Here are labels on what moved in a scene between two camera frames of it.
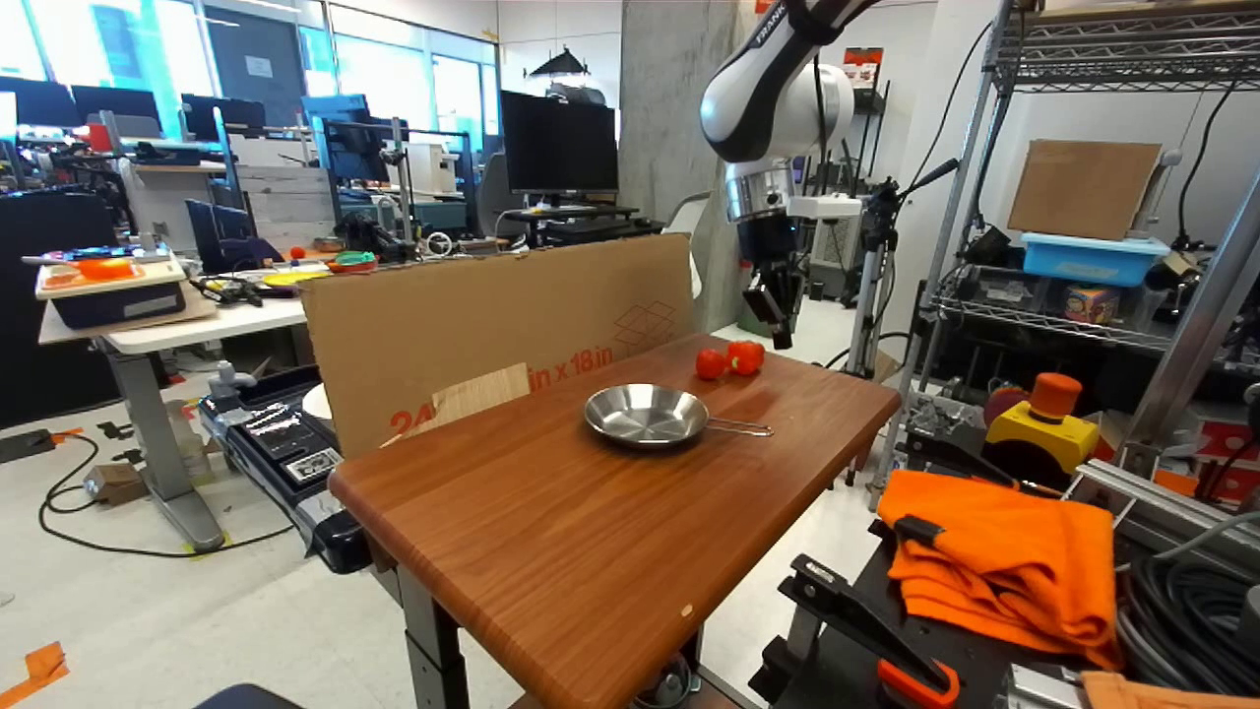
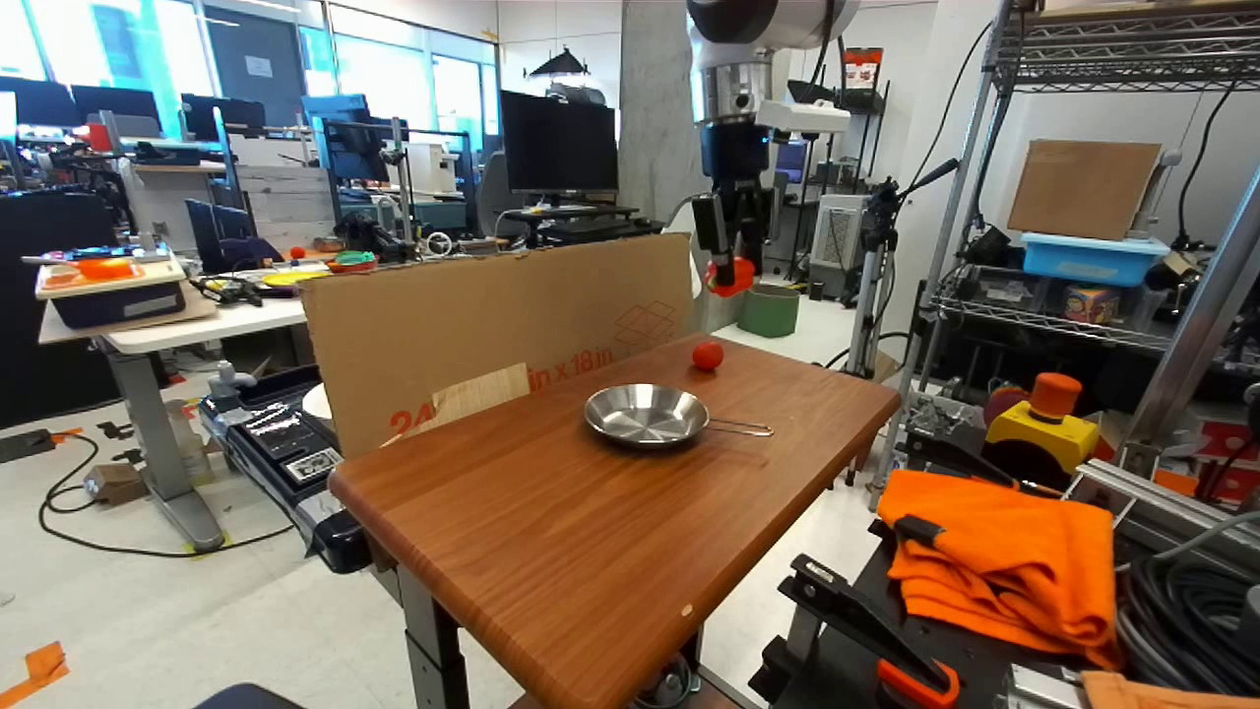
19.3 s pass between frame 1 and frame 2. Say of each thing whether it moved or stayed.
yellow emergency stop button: stayed
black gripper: moved
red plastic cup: moved
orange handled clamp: stayed
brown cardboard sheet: stayed
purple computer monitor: stayed
